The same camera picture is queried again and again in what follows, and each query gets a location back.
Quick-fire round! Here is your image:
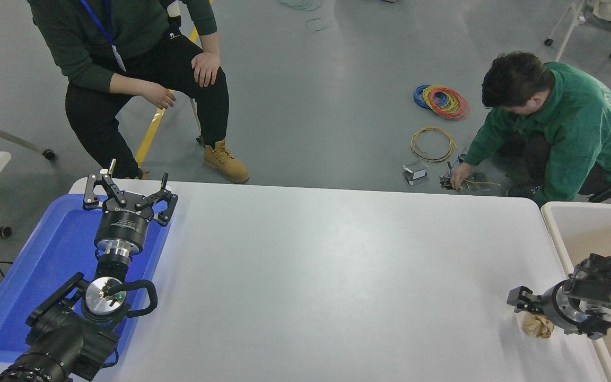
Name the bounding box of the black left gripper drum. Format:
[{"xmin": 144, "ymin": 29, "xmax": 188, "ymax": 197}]
[{"xmin": 95, "ymin": 204, "xmax": 153, "ymax": 254}]

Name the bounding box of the large pale bin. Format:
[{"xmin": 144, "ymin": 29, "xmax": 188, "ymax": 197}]
[{"xmin": 540, "ymin": 201, "xmax": 611, "ymax": 382}]

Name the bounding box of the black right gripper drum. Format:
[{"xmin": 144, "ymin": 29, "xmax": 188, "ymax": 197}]
[{"xmin": 538, "ymin": 282, "xmax": 577, "ymax": 334}]

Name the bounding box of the crouching person's right hand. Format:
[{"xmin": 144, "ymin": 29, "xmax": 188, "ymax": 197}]
[{"xmin": 450, "ymin": 162, "xmax": 474, "ymax": 192}]

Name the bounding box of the tan paper ball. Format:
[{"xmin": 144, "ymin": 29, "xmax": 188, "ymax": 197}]
[{"xmin": 522, "ymin": 312, "xmax": 554, "ymax": 339}]

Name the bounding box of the white badge blue lanyard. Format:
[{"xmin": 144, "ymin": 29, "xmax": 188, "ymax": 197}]
[{"xmin": 79, "ymin": 0, "xmax": 127, "ymax": 73}]

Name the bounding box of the tan boot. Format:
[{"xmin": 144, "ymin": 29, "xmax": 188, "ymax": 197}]
[{"xmin": 203, "ymin": 140, "xmax": 250, "ymax": 185}]

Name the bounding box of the red and yellow wire coil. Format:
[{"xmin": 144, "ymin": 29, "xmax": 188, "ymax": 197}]
[{"xmin": 422, "ymin": 86, "xmax": 469, "ymax": 120}]

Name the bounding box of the small metal device with wires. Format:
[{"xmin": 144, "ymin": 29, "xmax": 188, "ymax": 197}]
[{"xmin": 440, "ymin": 171, "xmax": 501, "ymax": 193}]

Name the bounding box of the blue wire coil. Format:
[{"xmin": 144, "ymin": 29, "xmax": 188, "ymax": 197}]
[{"xmin": 413, "ymin": 84, "xmax": 449, "ymax": 110}]

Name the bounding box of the blue plastic tray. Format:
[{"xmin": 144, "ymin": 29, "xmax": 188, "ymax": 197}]
[{"xmin": 0, "ymin": 194, "xmax": 172, "ymax": 364}]

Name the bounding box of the seated person's left hand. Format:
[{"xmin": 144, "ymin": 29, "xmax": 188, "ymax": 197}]
[{"xmin": 191, "ymin": 50, "xmax": 222, "ymax": 88}]

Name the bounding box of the yellow green wire coil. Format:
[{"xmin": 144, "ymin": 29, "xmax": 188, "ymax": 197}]
[{"xmin": 411, "ymin": 126, "xmax": 457, "ymax": 163}]

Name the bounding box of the seated person's right hand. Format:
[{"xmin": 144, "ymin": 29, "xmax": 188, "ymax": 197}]
[{"xmin": 141, "ymin": 82, "xmax": 177, "ymax": 110}]

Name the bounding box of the seated person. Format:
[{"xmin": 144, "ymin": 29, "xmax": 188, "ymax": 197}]
[{"xmin": 26, "ymin": 0, "xmax": 250, "ymax": 185}]

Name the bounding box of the grey stool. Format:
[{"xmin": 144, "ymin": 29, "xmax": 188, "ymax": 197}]
[{"xmin": 188, "ymin": 95, "xmax": 204, "ymax": 145}]

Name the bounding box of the thin teal cable loop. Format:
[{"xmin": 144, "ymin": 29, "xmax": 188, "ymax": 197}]
[{"xmin": 305, "ymin": 0, "xmax": 336, "ymax": 31}]

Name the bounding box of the small silver metal box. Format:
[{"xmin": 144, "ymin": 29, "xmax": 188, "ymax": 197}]
[{"xmin": 403, "ymin": 161, "xmax": 430, "ymax": 187}]

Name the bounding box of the crouching person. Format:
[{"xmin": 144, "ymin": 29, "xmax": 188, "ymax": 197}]
[{"xmin": 450, "ymin": 51, "xmax": 611, "ymax": 207}]

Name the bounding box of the teal cable coil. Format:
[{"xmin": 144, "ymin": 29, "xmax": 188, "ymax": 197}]
[{"xmin": 278, "ymin": 0, "xmax": 323, "ymax": 11}]

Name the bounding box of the grey wheeled chair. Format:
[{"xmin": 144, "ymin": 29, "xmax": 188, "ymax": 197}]
[{"xmin": 0, "ymin": 69, "xmax": 57, "ymax": 161}]

